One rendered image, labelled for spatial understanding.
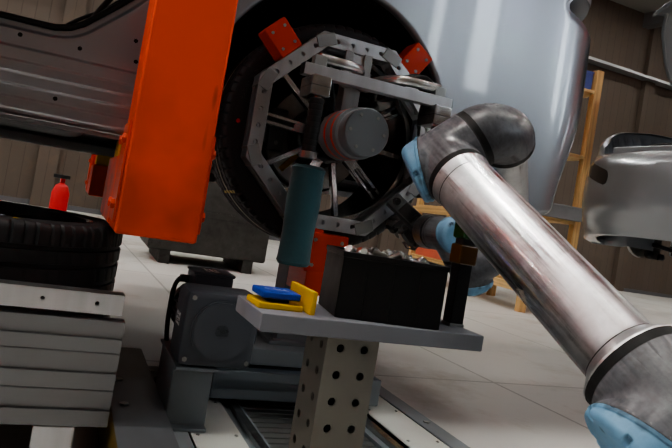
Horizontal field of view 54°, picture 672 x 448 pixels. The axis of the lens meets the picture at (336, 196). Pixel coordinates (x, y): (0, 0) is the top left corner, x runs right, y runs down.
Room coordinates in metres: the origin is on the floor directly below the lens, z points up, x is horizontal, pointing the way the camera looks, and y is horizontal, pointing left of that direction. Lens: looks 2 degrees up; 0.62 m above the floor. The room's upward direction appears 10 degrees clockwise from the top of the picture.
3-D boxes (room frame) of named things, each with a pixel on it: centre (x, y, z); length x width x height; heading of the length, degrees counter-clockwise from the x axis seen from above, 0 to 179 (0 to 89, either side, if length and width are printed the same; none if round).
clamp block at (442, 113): (1.73, -0.22, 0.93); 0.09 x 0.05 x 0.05; 22
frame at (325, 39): (1.86, 0.01, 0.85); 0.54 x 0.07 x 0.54; 112
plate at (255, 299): (1.15, 0.08, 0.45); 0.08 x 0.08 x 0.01; 22
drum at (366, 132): (1.79, -0.01, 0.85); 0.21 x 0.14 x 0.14; 22
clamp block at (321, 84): (1.60, 0.09, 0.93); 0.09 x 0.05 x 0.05; 22
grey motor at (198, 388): (1.69, 0.28, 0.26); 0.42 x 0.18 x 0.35; 22
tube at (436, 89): (1.78, -0.12, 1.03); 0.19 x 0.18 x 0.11; 22
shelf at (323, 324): (1.22, -0.08, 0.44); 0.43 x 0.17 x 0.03; 112
